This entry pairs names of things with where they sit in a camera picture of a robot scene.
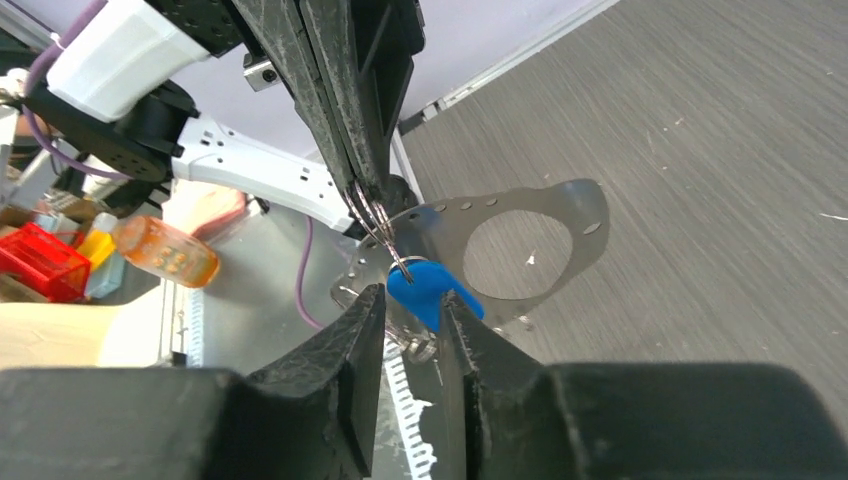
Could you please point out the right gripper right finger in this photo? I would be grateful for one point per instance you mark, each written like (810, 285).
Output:
(511, 417)

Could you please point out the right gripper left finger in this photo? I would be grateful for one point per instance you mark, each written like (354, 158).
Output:
(310, 414)

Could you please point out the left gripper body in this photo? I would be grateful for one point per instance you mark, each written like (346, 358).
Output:
(388, 34)

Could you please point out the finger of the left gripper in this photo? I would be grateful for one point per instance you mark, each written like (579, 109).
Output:
(331, 31)
(281, 31)

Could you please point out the blue key tag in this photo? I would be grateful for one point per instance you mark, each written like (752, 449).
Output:
(419, 288)

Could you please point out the large metal keyring disc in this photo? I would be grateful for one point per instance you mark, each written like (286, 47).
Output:
(512, 250)

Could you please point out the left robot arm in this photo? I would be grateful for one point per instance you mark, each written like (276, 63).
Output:
(107, 86)

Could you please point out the pink cloth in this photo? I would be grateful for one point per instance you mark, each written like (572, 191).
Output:
(204, 210)

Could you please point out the orange drink bottle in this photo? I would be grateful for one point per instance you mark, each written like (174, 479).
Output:
(151, 245)

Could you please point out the light blue box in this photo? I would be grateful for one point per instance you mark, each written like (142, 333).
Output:
(107, 278)

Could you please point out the yellow box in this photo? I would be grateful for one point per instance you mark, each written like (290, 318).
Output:
(96, 247)

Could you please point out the red plastic crate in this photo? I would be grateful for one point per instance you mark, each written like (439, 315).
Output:
(40, 261)

